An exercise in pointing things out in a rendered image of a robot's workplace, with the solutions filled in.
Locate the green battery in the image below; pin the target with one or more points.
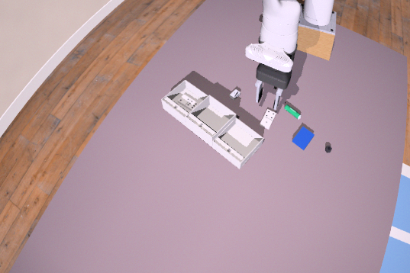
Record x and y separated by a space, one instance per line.
293 112

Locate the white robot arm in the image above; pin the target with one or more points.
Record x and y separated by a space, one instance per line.
282 16

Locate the white domino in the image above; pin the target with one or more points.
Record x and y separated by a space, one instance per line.
267 119
188 102

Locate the white three-compartment bin rack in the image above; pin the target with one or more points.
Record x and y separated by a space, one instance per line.
213 123

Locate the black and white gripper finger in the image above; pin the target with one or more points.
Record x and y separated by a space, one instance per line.
276 101
259 90

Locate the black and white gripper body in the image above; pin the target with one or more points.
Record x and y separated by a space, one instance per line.
275 66

